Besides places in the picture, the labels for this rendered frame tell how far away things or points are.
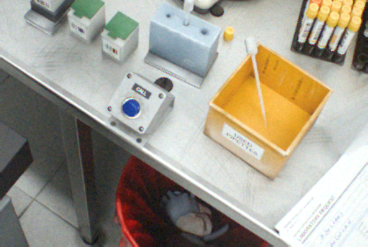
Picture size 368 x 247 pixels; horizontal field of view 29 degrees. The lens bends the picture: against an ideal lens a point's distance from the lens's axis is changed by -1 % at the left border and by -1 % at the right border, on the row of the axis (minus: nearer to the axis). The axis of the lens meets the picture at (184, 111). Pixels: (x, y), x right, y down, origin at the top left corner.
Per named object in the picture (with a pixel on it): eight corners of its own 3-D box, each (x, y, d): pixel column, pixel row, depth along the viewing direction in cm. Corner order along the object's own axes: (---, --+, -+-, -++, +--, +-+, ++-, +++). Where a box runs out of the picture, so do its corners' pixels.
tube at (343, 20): (335, 53, 119) (352, 16, 110) (329, 60, 119) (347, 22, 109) (326, 48, 120) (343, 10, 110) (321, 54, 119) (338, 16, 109)
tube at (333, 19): (323, 57, 119) (340, 20, 109) (313, 55, 119) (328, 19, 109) (323, 48, 120) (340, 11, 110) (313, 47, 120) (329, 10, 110)
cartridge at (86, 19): (69, 33, 118) (66, 9, 112) (86, 14, 120) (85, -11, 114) (89, 45, 117) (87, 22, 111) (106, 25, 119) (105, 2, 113)
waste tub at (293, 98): (200, 133, 111) (207, 102, 102) (248, 74, 117) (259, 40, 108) (273, 183, 108) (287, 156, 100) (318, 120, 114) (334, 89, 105)
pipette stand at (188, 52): (143, 61, 116) (145, 26, 107) (163, 29, 119) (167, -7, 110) (199, 89, 115) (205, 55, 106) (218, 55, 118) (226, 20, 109)
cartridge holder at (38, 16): (24, 20, 118) (21, 8, 115) (57, -17, 122) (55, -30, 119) (51, 36, 117) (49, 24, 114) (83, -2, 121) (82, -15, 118)
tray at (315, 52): (342, 66, 119) (347, 58, 117) (289, 51, 119) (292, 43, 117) (360, -14, 127) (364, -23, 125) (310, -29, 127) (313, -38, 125)
